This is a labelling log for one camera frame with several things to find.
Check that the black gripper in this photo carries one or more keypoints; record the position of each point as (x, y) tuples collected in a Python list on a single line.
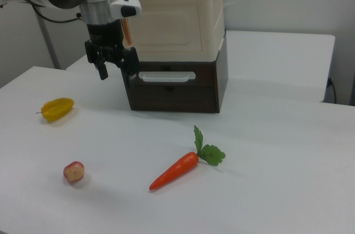
[(105, 34)]

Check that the cream cabinet door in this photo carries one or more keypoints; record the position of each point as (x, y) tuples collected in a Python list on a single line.
[(169, 26)]

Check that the cream plastic cabinet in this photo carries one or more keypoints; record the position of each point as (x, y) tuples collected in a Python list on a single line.
[(177, 9)]

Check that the dark brown drawer box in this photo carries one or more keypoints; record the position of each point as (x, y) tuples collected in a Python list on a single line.
[(177, 95)]

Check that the yellow toy starfruit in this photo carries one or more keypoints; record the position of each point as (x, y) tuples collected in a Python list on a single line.
[(56, 109)]

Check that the red toy apple piece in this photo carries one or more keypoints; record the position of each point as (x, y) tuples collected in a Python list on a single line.
[(73, 171)]

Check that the orange toy carrot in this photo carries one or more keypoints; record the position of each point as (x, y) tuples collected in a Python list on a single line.
[(177, 170)]

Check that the grey metal post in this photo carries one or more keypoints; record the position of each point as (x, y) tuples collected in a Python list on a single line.
[(50, 42)]

